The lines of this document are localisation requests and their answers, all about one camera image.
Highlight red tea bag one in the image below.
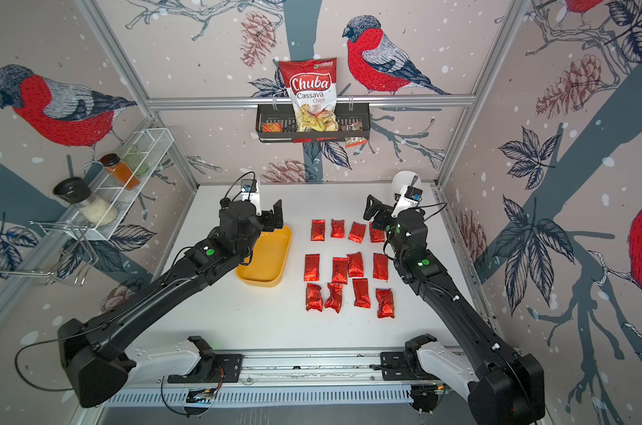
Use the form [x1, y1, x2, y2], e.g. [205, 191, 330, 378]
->
[369, 222, 386, 244]

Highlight red tea bag two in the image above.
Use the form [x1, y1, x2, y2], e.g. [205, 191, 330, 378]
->
[348, 221, 367, 244]

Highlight red tea bag five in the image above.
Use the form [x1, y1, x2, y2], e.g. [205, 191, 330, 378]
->
[372, 253, 389, 281]

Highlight red tea bag four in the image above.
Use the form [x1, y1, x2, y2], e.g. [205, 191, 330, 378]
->
[310, 220, 326, 242]

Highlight red tea bag three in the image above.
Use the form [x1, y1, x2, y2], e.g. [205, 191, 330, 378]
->
[331, 219, 346, 239]

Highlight red tea bag seven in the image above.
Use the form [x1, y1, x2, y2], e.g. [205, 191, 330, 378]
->
[304, 253, 320, 283]

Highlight red tea bag six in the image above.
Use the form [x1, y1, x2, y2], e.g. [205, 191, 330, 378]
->
[347, 253, 365, 278]

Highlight red tea bag ten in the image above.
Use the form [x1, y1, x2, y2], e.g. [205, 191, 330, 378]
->
[332, 257, 349, 284]

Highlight red tea bag twelve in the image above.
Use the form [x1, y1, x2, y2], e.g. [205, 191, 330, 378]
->
[376, 289, 395, 319]

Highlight red tea bag nine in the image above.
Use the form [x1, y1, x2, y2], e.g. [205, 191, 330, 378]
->
[352, 278, 371, 309]

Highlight red tea bag eight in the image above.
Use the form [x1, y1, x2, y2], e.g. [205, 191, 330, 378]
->
[305, 283, 324, 312]

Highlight red tea bag eleven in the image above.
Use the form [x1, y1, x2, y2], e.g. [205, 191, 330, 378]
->
[324, 283, 345, 313]

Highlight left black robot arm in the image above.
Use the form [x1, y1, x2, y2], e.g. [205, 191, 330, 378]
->
[57, 198, 284, 408]

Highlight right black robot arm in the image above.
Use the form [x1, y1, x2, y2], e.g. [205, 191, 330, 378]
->
[364, 196, 545, 424]

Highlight yellow plastic storage box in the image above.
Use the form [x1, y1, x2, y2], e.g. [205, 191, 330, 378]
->
[236, 226, 292, 288]

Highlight white utensil holder cup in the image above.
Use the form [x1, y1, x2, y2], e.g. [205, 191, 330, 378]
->
[391, 170, 422, 202]

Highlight snack packets in basket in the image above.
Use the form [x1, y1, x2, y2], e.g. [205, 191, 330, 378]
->
[257, 122, 370, 145]

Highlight green item on shelf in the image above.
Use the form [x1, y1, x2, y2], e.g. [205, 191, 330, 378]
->
[122, 145, 148, 177]

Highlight orange spice jar black lid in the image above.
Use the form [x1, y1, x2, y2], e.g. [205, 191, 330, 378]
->
[100, 153, 140, 191]

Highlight Chuba cassava chips bag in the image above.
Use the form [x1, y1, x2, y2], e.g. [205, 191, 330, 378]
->
[280, 58, 340, 132]

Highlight glass jar with white grains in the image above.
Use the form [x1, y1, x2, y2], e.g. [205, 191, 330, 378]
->
[53, 177, 118, 227]

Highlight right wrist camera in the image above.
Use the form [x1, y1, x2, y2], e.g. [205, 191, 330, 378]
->
[392, 185, 423, 218]

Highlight black wire wall basket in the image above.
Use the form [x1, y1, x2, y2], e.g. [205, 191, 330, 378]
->
[255, 103, 371, 143]

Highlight horizontal aluminium frame bar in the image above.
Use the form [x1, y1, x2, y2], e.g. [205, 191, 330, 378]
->
[146, 94, 479, 112]

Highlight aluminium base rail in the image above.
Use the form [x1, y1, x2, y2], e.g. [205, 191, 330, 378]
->
[86, 346, 535, 389]

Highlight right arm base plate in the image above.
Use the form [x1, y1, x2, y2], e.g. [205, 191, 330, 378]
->
[372, 351, 441, 381]

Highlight white wire wall shelf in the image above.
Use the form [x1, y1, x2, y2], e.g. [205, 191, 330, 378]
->
[69, 127, 174, 241]

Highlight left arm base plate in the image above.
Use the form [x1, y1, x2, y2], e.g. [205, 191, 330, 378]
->
[167, 354, 244, 384]

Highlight chrome wire rack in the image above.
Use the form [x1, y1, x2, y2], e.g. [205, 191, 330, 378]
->
[0, 221, 101, 287]

